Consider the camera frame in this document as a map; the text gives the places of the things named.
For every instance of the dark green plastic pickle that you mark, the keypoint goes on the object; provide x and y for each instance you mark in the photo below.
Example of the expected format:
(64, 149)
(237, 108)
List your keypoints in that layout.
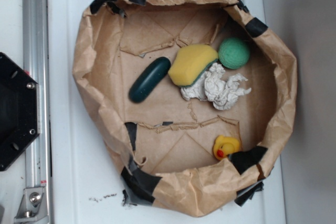
(149, 79)

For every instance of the brown paper bag bin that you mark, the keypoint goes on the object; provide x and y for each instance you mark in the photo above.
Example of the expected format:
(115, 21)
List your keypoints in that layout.
(163, 146)

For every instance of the yellow green sponge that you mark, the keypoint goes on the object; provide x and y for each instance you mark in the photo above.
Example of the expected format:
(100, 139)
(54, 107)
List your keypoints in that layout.
(190, 62)

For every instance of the crumpled white paper tissue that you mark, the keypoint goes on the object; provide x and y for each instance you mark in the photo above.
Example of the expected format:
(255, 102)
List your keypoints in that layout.
(210, 87)

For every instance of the yellow rubber duck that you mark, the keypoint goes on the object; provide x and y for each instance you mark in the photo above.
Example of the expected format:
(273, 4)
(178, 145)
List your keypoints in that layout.
(224, 146)

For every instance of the green foam ball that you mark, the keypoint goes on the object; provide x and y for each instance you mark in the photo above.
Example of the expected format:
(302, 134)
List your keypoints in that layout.
(233, 53)

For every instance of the aluminium extrusion rail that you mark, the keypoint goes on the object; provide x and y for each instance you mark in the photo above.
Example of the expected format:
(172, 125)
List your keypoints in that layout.
(38, 154)

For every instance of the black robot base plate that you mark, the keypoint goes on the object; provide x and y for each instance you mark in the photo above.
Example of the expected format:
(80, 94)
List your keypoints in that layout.
(19, 111)

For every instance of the metal corner bracket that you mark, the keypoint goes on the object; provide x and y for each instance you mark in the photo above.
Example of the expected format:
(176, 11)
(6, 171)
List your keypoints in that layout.
(33, 206)

